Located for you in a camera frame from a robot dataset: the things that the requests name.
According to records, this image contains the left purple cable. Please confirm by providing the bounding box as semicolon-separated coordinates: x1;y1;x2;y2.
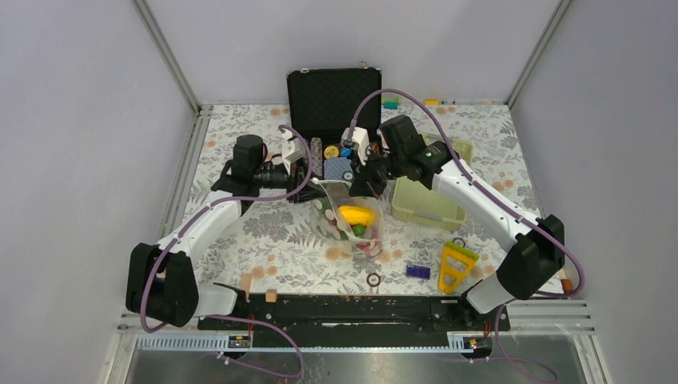
138;124;314;380

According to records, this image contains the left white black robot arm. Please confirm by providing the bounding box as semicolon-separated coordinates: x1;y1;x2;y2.
126;125;312;333

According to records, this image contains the clear dotted zip top bag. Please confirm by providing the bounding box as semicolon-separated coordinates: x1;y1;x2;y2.
310;178;384;259

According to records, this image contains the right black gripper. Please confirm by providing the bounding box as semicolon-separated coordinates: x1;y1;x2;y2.
349;147;405;198

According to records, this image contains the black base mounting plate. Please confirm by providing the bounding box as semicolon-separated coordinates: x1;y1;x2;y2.
197;294;511;348

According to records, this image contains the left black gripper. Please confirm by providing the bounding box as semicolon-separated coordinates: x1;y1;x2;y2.
254;158;329;203

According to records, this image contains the purple cable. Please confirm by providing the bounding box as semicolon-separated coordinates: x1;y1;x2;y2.
138;124;314;380
346;88;586;384

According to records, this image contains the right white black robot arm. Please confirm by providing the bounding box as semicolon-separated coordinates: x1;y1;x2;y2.
341;115;565;330

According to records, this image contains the green toy block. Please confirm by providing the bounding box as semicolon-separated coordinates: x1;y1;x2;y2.
381;97;401;110

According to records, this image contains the small wooden cube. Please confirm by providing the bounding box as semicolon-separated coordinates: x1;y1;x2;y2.
265;289;278;303

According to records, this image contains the brown wooden peg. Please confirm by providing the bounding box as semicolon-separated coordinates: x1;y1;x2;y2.
558;269;574;294

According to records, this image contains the yellow triangular plastic tool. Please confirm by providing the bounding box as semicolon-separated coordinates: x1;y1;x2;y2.
437;242;480;294

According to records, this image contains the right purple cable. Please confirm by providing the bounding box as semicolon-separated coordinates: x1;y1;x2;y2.
346;88;586;384

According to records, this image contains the yellow toy corn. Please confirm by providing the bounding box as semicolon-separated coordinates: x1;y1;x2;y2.
338;205;378;226

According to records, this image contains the floral table mat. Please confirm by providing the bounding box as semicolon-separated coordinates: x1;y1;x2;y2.
185;104;540;295

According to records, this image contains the wooden cone block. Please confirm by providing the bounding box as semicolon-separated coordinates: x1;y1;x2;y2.
240;273;253;301

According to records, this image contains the black poker chip case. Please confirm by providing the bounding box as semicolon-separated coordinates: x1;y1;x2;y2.
286;66;382;182

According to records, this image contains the green plastic basket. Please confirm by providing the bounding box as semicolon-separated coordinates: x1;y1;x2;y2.
391;133;474;232

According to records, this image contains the blue toy brick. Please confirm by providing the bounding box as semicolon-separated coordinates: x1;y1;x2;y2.
405;264;431;280

